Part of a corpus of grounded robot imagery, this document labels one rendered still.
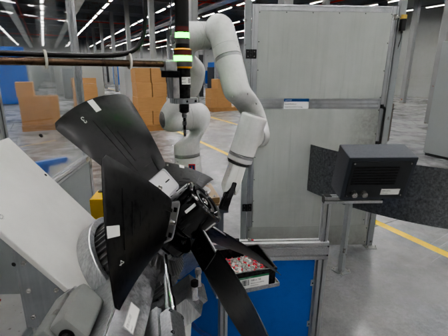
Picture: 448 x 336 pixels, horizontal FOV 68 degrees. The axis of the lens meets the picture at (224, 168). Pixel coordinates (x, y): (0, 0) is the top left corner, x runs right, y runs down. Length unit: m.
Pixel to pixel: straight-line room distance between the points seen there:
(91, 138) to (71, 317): 0.37
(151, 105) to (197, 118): 7.55
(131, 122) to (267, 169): 2.05
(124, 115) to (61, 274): 0.38
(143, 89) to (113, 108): 8.09
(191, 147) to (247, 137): 0.51
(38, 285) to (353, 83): 2.53
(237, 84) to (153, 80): 7.95
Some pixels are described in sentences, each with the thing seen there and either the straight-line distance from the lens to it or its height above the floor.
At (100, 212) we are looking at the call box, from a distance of 1.32.
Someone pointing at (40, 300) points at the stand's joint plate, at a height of 1.02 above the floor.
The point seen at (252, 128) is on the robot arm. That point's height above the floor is 1.36.
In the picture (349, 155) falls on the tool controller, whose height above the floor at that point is 1.23.
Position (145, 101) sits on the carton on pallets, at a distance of 8.97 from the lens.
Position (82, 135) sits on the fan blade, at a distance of 0.79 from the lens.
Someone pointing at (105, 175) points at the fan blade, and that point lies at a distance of 0.52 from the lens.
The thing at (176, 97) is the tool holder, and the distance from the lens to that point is 0.82.
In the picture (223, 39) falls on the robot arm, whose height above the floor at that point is 1.62.
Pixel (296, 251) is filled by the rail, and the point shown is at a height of 0.82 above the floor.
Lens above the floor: 1.52
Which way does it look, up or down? 16 degrees down
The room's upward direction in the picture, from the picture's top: straight up
